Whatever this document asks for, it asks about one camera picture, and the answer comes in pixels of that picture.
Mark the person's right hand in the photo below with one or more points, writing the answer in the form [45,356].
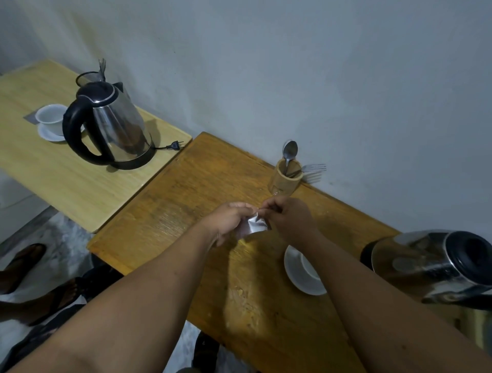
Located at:
[294,225]

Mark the person's left hand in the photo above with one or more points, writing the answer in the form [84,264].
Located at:
[226,221]

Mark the person's right thumb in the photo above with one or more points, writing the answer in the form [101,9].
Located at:
[266,216]

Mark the person's left thumb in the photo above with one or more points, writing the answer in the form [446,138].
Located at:
[246,208]

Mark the silver foil sachet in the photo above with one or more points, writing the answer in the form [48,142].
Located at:
[253,226]

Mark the person's left forearm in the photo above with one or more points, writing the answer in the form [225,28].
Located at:
[127,303]

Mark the person's right forearm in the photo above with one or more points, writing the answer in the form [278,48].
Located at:
[384,322]

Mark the bamboo cutlery holder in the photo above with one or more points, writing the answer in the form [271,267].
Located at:
[282,182]

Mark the white saucer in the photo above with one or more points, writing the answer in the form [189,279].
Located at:
[295,271]
[48,134]

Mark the metal fork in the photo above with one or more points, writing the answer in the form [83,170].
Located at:
[313,168]

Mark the white cup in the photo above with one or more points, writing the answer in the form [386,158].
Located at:
[309,269]
[52,117]

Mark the metal spoon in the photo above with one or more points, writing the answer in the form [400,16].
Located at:
[289,150]

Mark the black kettle base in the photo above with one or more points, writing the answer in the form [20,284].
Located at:
[138,161]

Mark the steel kettle with black lid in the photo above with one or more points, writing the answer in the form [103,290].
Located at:
[419,265]

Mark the foot in dark sandal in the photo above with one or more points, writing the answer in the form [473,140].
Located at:
[50,299]
[21,265]

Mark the grey flat packet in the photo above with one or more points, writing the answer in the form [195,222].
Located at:
[31,117]

